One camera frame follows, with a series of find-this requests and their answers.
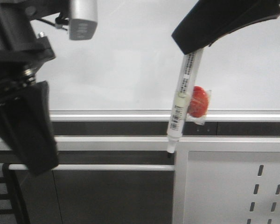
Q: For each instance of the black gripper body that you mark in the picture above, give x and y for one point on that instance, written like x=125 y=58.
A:
x=22 y=52

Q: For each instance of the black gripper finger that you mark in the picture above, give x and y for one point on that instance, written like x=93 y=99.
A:
x=26 y=128
x=209 y=20

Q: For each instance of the white whiteboard marker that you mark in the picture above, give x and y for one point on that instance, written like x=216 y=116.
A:
x=182 y=97

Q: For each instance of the red round magnet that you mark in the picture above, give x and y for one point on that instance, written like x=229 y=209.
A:
x=199 y=104

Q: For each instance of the white horizontal metal rod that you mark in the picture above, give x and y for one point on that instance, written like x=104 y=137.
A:
x=113 y=167

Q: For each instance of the white perforated pegboard panel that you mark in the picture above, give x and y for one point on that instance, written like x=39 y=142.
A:
x=232 y=188

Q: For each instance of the whiteboard with aluminium frame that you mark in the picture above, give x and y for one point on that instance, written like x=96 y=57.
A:
x=130 y=68

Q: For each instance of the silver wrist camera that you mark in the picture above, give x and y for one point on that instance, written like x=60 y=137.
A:
x=83 y=19

